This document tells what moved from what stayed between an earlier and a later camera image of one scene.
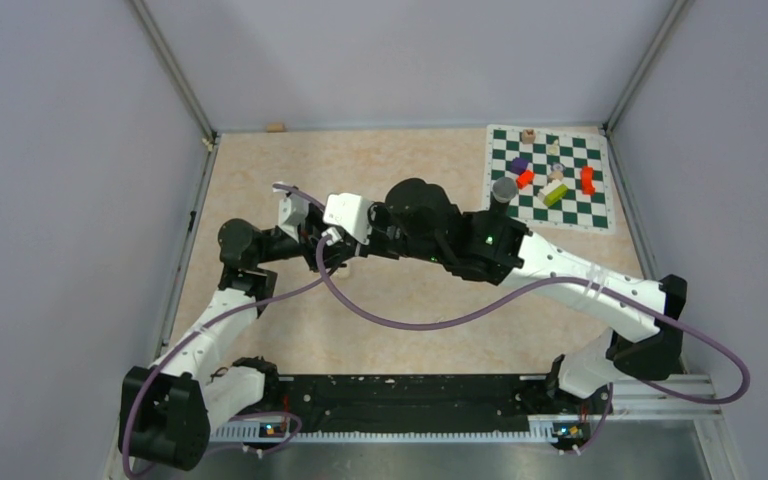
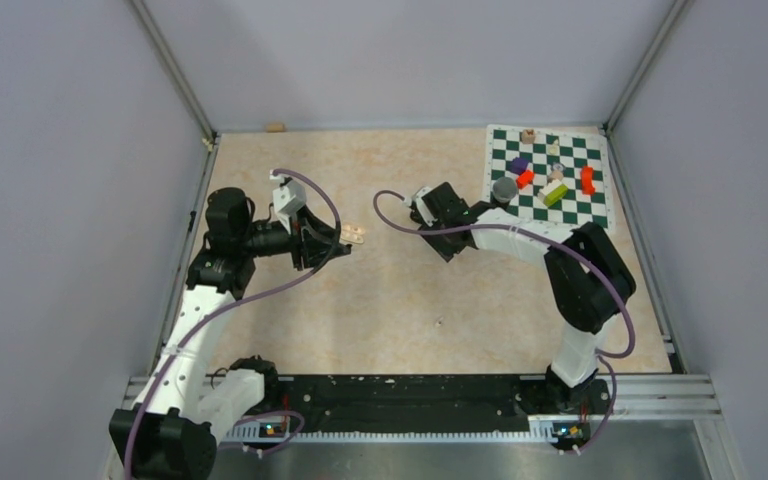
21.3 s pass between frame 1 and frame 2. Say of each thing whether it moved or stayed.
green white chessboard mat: stayed
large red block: stayed
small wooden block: moved
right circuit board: stayed
